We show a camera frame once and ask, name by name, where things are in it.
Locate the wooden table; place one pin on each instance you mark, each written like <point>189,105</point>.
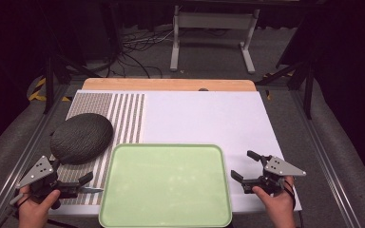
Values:
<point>168,85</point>

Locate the grey striped placemat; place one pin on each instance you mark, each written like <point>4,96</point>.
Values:
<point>125,115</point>

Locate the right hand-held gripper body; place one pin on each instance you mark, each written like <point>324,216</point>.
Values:
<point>277,172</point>

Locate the person's left hand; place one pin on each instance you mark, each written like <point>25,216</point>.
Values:
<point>34,209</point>

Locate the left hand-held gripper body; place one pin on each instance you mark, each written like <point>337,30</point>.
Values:
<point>39,169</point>

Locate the small silver knife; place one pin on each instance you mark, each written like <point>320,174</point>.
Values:
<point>92,190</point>

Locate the black tripod stand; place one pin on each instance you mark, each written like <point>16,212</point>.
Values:
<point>49,82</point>
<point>307,88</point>

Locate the white metal stand frame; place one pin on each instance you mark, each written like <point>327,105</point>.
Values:
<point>214,20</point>

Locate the aluminium rail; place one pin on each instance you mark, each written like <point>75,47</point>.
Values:
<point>326,158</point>
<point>22,158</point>

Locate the yellow black floor tape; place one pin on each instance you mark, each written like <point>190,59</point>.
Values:
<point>38,91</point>

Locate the person's right hand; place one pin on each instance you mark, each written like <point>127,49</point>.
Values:
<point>277,205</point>

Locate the dark grey knitted hat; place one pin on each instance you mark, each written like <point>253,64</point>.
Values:
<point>81,138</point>

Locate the light green plastic tray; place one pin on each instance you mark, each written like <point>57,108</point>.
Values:
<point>166,186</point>

